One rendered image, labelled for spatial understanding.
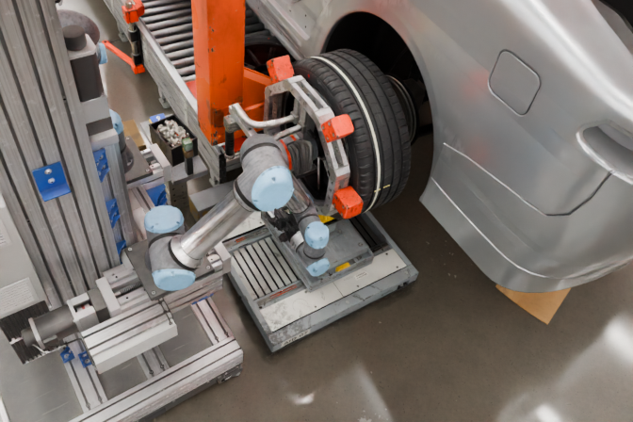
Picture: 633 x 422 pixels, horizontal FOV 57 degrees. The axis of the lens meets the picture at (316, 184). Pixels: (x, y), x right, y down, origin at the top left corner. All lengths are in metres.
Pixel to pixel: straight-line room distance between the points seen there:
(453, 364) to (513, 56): 1.57
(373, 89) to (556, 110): 0.69
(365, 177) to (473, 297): 1.21
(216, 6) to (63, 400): 1.59
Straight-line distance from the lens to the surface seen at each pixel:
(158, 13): 4.14
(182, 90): 3.26
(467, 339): 2.96
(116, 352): 1.97
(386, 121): 2.11
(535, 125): 1.80
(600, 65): 1.68
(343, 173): 2.08
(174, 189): 3.07
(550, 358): 3.08
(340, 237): 2.82
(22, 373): 2.60
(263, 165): 1.53
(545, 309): 3.21
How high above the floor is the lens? 2.47
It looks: 48 degrees down
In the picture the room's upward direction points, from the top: 9 degrees clockwise
